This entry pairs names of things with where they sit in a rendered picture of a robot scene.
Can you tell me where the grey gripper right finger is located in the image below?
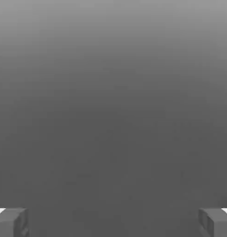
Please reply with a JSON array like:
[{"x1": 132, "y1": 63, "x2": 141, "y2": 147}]
[{"x1": 197, "y1": 207, "x2": 227, "y2": 237}]

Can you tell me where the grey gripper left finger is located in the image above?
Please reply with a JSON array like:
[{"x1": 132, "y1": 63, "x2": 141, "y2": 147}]
[{"x1": 0, "y1": 207, "x2": 30, "y2": 237}]

